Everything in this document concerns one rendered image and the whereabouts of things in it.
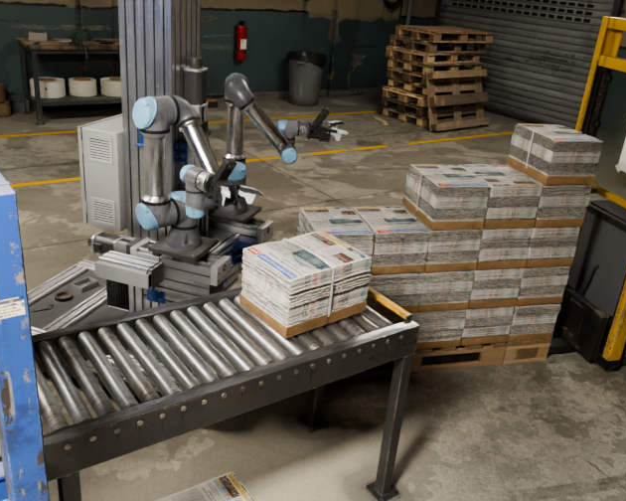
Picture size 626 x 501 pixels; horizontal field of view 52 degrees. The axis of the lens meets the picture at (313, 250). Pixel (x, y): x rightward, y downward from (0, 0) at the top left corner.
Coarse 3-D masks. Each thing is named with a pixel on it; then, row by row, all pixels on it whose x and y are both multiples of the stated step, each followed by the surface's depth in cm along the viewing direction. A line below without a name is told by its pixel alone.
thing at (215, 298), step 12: (240, 288) 251; (192, 300) 239; (204, 300) 240; (216, 300) 241; (132, 312) 228; (144, 312) 228; (156, 312) 229; (168, 312) 231; (84, 324) 218; (96, 324) 219; (108, 324) 219; (132, 324) 224; (36, 336) 209; (48, 336) 210; (60, 336) 210; (72, 336) 213; (36, 360) 208; (84, 360) 219
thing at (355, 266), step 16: (304, 240) 241; (320, 240) 242; (336, 240) 243; (336, 256) 230; (352, 256) 231; (368, 256) 233; (352, 272) 229; (368, 272) 234; (352, 288) 232; (368, 288) 238; (336, 304) 230; (352, 304) 236
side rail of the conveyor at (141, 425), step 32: (320, 352) 214; (352, 352) 220; (384, 352) 230; (224, 384) 194; (256, 384) 199; (288, 384) 208; (320, 384) 217; (128, 416) 177; (160, 416) 181; (192, 416) 189; (224, 416) 196; (64, 448) 168; (96, 448) 174; (128, 448) 180
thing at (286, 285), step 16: (256, 256) 223; (272, 256) 224; (288, 256) 226; (304, 256) 228; (256, 272) 226; (272, 272) 217; (288, 272) 215; (304, 272) 216; (320, 272) 218; (256, 288) 228; (272, 288) 220; (288, 288) 211; (304, 288) 215; (320, 288) 221; (256, 304) 230; (272, 304) 223; (288, 304) 214; (304, 304) 219; (320, 304) 224; (288, 320) 217; (304, 320) 222
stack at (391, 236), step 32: (320, 224) 314; (352, 224) 317; (384, 224) 320; (416, 224) 324; (384, 256) 315; (416, 256) 320; (448, 256) 325; (480, 256) 331; (512, 256) 336; (384, 288) 322; (416, 288) 328; (448, 288) 332; (480, 288) 340; (512, 288) 344; (416, 320) 336; (448, 320) 341; (480, 320) 347; (416, 352) 345; (448, 352) 351; (480, 352) 359
